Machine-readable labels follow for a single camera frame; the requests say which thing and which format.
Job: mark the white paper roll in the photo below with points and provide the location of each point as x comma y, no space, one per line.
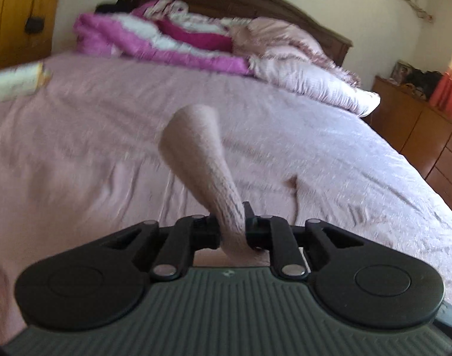
25,79

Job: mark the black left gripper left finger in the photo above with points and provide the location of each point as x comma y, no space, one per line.
98,283

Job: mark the pale pink ruffled pillow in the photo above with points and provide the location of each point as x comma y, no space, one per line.
284,55

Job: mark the pink knitted sweater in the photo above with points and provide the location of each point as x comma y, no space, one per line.
191,146

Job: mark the black charger on cable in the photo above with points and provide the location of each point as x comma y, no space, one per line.
34,24

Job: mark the dark items on dresser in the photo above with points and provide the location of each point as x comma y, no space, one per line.
420,83

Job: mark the orange curtain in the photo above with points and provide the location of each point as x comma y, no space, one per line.
450,89

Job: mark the magenta and white quilt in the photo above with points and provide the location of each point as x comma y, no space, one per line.
163,31

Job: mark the orange wooden dresser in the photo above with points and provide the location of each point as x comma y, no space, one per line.
422,134

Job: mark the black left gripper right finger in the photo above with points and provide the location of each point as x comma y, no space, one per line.
357,280

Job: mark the orange wooden wardrobe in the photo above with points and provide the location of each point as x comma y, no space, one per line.
16,47

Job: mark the dark wooden headboard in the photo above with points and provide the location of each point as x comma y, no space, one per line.
334,45

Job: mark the pink floral bed sheet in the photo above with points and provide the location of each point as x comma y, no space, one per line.
79,160

